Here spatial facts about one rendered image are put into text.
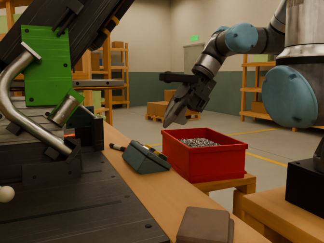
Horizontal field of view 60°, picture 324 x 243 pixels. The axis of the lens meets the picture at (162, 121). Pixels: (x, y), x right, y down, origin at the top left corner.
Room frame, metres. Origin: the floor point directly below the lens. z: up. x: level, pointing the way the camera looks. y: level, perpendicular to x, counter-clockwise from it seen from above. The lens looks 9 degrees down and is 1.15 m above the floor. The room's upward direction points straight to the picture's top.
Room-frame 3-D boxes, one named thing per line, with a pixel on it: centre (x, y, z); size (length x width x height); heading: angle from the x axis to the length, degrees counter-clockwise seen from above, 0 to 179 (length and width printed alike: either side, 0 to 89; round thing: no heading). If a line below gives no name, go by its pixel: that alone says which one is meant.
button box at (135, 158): (0.76, 0.05, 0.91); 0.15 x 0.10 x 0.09; 23
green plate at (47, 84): (0.77, 0.31, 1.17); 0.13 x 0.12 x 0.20; 23
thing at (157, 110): (7.27, -0.29, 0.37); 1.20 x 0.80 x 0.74; 127
